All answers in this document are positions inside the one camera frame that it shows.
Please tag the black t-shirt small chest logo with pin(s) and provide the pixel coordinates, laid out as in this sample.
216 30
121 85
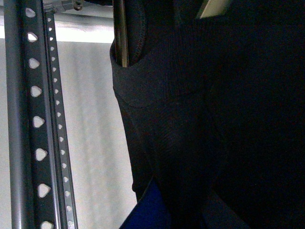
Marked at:
217 105

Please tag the wooden clothes hanger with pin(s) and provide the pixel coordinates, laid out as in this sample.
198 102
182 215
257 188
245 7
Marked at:
211 8

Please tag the grey metal clothes rack frame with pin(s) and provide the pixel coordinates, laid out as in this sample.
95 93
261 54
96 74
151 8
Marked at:
68 164

